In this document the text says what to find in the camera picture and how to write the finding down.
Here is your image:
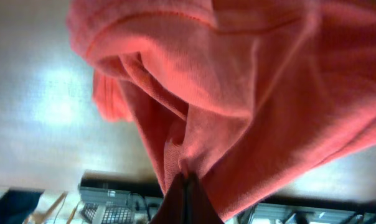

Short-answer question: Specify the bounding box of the red printed t-shirt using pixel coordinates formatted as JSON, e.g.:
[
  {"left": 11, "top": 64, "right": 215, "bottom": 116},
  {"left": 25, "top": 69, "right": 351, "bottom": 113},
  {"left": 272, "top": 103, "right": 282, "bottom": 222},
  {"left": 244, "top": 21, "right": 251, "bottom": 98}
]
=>
[{"left": 67, "top": 0, "right": 376, "bottom": 222}]

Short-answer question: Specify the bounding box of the dark blue object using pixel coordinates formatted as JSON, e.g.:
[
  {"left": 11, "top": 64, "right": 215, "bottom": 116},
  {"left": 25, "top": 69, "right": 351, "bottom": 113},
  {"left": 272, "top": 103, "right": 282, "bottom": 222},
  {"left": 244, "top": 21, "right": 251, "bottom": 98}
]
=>
[{"left": 0, "top": 190, "right": 43, "bottom": 224}]

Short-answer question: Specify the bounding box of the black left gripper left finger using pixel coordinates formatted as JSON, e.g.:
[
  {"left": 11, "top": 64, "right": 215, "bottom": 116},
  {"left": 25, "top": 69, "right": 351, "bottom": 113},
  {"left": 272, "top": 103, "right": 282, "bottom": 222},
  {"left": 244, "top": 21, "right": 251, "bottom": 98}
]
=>
[{"left": 149, "top": 174, "right": 186, "bottom": 224}]

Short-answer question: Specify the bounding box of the grey equipment below table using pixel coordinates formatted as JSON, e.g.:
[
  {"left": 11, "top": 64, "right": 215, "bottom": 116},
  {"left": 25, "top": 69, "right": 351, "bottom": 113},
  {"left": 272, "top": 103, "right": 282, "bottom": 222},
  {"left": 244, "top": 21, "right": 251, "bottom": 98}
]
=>
[{"left": 78, "top": 177, "right": 376, "bottom": 224}]

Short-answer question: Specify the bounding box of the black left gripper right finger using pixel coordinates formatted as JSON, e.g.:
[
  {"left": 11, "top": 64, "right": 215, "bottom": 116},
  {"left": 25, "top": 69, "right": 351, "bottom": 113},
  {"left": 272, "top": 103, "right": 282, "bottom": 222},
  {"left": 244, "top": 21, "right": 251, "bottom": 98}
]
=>
[{"left": 186, "top": 173, "right": 223, "bottom": 224}]

